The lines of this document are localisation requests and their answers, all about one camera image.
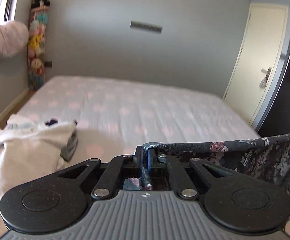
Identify dark floral trousers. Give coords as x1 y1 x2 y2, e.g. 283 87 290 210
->
123 128 290 201

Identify pink polka dot bedsheet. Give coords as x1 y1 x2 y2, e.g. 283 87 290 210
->
19 76 258 164

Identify light grey sweatshirt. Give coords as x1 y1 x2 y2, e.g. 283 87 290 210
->
0 121 76 237

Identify cream room door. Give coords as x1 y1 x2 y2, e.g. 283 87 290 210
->
223 3 288 127

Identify plush toy storage tube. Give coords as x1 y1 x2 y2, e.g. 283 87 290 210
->
27 6 49 90

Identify rolled pink duvet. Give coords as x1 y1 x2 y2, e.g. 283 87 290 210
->
0 21 29 58

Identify black wall socket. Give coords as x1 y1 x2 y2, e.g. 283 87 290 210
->
44 61 53 68

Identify door handle with pouch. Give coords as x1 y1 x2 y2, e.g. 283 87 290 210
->
259 67 272 89

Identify grey wall switch panel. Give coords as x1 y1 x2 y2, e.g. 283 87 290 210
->
130 21 162 33

